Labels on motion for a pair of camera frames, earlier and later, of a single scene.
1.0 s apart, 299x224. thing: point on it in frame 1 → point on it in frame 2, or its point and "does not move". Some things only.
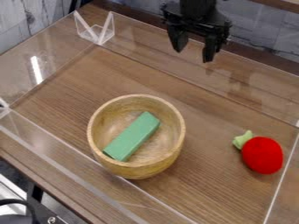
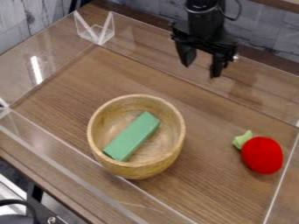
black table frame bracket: x=51 y=212 does not move
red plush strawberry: x=260 y=152 does not move
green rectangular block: x=125 y=143 does not move
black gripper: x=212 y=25 → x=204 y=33
